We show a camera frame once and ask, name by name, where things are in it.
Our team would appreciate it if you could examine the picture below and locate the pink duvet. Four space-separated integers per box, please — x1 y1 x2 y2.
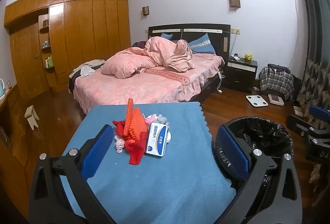
100 37 195 79

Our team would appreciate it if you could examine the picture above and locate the dark wooden bed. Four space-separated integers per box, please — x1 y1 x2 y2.
68 23 231 115

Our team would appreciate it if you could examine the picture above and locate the large blue pillow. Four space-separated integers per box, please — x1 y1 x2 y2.
188 33 216 55

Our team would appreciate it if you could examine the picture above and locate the wooden wardrobe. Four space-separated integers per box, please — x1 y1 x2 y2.
4 0 132 93

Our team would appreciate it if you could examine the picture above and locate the pile of light clothes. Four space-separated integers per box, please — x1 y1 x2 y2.
72 59 106 77

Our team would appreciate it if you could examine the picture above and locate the blue scalloped table cloth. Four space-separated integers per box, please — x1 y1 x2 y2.
60 101 236 224

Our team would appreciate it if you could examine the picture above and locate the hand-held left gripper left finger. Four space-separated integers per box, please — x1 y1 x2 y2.
28 125 115 224

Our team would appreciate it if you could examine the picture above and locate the black lined trash bin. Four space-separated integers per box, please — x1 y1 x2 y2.
211 116 295 204

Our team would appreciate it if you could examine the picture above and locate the low wooden cabinet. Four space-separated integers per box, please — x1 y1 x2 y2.
0 83 29 217

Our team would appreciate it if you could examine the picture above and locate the white bathroom scale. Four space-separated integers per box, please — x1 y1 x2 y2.
246 94 268 108

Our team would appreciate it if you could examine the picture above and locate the orange foam packing sheet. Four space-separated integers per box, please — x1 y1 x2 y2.
123 98 149 142

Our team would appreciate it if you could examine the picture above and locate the small wooden stool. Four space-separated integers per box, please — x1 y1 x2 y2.
24 105 40 130

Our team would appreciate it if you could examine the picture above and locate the red plastic bag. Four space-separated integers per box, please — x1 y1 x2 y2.
113 119 149 166

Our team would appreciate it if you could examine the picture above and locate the grey patterned curtain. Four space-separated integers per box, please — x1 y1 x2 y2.
291 0 330 132

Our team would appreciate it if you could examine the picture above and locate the white scale with red panel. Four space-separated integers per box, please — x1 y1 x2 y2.
268 94 285 106

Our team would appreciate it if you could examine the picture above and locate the dark nightstand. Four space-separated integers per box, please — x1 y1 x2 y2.
224 56 258 94

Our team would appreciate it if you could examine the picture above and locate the pink and white slipper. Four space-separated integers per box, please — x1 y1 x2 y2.
145 114 158 126

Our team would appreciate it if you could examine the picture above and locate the white power strip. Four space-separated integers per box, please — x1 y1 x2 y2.
217 71 225 93

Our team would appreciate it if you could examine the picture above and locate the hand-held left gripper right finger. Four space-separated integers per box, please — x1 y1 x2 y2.
216 125 303 224

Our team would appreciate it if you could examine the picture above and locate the plaid cloth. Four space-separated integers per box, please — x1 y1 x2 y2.
258 65 294 99

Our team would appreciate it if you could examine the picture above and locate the pink sock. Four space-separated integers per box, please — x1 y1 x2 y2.
115 136 127 154

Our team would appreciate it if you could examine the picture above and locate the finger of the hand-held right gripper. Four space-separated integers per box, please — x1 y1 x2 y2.
309 105 330 132
286 114 314 137

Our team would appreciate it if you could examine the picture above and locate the white and blue carton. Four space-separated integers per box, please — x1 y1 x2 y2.
146 122 171 157

